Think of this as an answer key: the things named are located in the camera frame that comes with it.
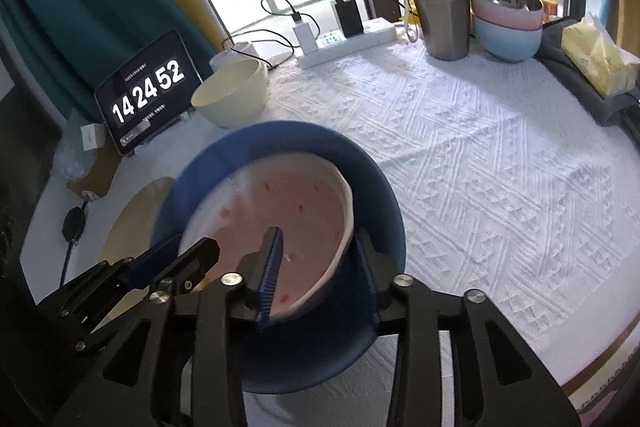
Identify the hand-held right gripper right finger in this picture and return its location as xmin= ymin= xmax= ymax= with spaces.
xmin=352 ymin=229 xmax=583 ymax=427

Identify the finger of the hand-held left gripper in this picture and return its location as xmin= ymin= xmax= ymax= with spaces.
xmin=37 ymin=233 xmax=182 ymax=325
xmin=75 ymin=237 xmax=221 ymax=354

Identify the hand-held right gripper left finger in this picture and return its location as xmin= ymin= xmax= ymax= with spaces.
xmin=52 ymin=227 xmax=286 ymax=427

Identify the beige plate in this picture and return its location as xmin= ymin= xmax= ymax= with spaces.
xmin=99 ymin=177 xmax=177 ymax=264

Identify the pink speckled bowl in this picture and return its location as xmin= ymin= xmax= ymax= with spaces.
xmin=178 ymin=155 xmax=356 ymax=321

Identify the black round puck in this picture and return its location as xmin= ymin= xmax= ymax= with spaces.
xmin=61 ymin=207 xmax=87 ymax=244

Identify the small white box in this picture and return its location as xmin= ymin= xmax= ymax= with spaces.
xmin=80 ymin=123 xmax=107 ymax=153

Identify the clear plastic bag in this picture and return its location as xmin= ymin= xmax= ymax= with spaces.
xmin=52 ymin=109 xmax=101 ymax=184

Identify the tablet with clock display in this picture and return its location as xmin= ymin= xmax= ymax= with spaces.
xmin=94 ymin=29 xmax=203 ymax=156

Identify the cream bowl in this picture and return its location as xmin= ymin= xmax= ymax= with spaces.
xmin=191 ymin=58 xmax=270 ymax=129

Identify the white textured tablecloth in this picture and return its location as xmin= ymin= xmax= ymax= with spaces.
xmin=22 ymin=27 xmax=640 ymax=427

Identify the white power strip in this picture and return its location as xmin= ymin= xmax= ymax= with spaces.
xmin=295 ymin=18 xmax=399 ymax=70

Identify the white charger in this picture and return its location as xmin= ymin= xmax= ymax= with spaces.
xmin=292 ymin=14 xmax=321 ymax=54

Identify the black charger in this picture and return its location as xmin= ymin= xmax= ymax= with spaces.
xmin=332 ymin=0 xmax=365 ymax=39

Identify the teal curtain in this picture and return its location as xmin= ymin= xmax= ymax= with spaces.
xmin=0 ymin=0 xmax=217 ymax=134

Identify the stainless steel tumbler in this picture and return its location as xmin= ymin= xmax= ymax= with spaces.
xmin=400 ymin=0 xmax=471 ymax=61

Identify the light blue small bowl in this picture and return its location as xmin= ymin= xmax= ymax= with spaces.
xmin=472 ymin=18 xmax=544 ymax=64

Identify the grey cloth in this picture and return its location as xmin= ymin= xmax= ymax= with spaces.
xmin=535 ymin=18 xmax=640 ymax=128

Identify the pink steel-lined bowl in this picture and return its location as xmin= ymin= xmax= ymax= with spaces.
xmin=469 ymin=0 xmax=545 ymax=32

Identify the yellow tissue pack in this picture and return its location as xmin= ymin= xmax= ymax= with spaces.
xmin=561 ymin=13 xmax=640 ymax=99

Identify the black puck cable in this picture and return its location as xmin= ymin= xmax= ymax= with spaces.
xmin=59 ymin=196 xmax=96 ymax=289

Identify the black lamp cable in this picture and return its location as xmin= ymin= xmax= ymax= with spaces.
xmin=222 ymin=29 xmax=302 ymax=71

